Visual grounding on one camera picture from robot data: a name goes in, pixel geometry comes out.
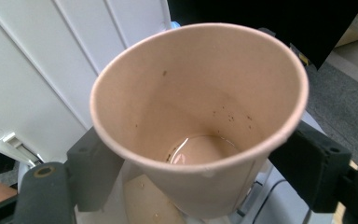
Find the black stand base striped tape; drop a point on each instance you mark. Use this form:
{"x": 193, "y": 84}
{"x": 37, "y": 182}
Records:
{"x": 301, "y": 56}

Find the brown paper cup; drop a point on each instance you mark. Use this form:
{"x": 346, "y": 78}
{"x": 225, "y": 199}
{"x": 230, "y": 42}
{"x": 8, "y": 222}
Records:
{"x": 199, "y": 93}

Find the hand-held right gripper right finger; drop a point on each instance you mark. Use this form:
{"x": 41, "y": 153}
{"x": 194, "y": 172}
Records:
{"x": 310, "y": 168}

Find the blue plastic trash bag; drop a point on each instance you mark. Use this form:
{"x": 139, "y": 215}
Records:
{"x": 175, "y": 24}

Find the black curtain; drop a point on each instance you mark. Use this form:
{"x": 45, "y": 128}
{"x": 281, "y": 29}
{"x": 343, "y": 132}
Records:
{"x": 261, "y": 21}

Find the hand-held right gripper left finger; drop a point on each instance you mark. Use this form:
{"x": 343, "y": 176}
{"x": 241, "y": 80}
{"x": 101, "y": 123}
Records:
{"x": 94, "y": 174}

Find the white trash can grey lid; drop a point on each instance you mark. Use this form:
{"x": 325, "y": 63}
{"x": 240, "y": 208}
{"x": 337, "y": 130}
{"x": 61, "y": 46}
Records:
{"x": 40, "y": 68}

